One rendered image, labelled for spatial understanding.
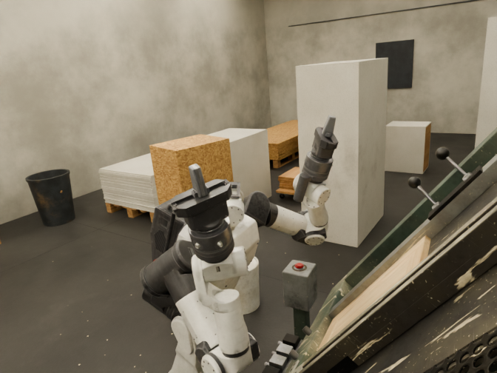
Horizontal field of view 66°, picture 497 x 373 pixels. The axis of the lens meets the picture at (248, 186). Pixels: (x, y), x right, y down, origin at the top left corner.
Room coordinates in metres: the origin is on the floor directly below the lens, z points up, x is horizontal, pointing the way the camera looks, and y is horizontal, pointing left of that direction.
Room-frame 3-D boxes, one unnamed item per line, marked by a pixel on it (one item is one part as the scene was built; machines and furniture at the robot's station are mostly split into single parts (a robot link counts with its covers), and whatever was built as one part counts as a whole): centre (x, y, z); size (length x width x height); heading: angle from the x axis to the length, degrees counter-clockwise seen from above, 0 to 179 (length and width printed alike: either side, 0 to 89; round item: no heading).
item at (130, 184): (5.70, 0.87, 0.31); 2.46 x 1.04 x 0.63; 144
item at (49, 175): (4.84, 2.59, 0.33); 0.52 x 0.52 x 0.65
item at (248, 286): (2.61, 0.12, 0.24); 0.32 x 0.30 x 0.47; 144
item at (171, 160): (3.06, 0.45, 0.63); 0.50 x 0.42 x 1.25; 130
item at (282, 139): (7.78, -0.86, 0.22); 2.46 x 1.04 x 0.44; 144
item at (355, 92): (3.90, -1.04, 0.88); 0.90 x 0.60 x 1.75; 144
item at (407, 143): (5.84, -2.55, 0.36); 0.58 x 0.45 x 0.72; 54
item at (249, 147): (4.87, 0.23, 0.48); 1.00 x 0.64 x 0.95; 144
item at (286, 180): (5.04, -0.74, 0.15); 0.61 x 0.51 x 0.31; 144
